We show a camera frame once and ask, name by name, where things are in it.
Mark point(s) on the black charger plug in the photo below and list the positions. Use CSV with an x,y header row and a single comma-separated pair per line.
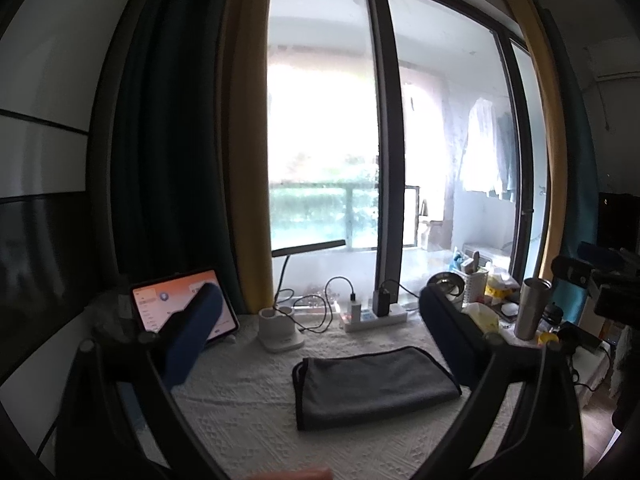
x,y
381,302

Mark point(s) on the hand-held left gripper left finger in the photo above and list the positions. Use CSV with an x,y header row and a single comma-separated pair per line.
x,y
192,335

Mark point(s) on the white power strip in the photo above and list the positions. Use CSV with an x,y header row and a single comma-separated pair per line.
x,y
375,319

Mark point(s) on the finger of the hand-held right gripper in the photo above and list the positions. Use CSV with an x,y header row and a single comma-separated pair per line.
x,y
570,270
600,254

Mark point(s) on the white charger plug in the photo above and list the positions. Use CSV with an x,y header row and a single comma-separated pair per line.
x,y
354,307

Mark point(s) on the dark green curtain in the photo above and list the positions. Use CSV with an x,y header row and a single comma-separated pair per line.
x,y
165,135

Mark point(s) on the person's left hand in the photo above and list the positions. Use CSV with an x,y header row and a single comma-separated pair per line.
x,y
292,475

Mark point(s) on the tablet with lit screen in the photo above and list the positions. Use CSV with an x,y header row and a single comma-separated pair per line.
x,y
182,305

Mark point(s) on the white textured tablecloth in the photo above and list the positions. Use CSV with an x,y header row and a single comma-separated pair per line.
x,y
250,410

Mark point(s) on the steel tumbler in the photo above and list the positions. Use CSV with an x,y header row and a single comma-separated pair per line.
x,y
531,310

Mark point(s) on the black round pot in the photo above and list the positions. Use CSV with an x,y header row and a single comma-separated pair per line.
x,y
447,285

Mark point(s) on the white desk lamp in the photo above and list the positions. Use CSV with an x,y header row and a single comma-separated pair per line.
x,y
280,330

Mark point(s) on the black wall screen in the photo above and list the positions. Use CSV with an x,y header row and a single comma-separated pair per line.
x,y
45,280

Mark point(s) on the yellow curtain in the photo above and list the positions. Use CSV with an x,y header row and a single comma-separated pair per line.
x,y
535,135
245,135

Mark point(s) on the white air conditioner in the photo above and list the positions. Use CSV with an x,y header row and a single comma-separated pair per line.
x,y
617,57

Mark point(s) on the hanging white clothes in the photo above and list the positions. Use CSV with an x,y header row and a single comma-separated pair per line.
x,y
487,145

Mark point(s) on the yellow tissue packet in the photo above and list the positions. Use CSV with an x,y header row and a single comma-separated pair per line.
x,y
482,317

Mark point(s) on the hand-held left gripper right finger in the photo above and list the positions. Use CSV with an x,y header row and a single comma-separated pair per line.
x,y
446,340

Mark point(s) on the grey towel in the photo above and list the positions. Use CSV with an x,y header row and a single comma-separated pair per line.
x,y
372,385

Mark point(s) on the white mesh organizer basket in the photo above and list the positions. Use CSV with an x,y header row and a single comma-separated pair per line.
x,y
475,287

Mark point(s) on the teal curtain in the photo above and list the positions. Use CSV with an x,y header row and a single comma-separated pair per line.
x,y
572,160

